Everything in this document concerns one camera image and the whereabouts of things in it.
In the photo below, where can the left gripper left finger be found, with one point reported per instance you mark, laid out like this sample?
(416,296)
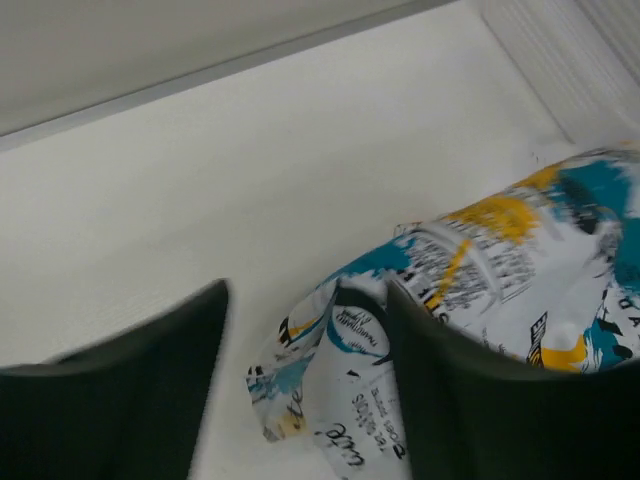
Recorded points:
(128,407)

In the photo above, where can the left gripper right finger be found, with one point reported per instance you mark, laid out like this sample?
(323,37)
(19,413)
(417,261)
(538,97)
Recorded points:
(472,413)

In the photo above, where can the colourful printed shorts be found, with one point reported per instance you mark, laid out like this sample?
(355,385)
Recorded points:
(545,272)

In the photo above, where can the aluminium table edge rail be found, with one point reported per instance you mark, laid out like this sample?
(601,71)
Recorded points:
(211,73)

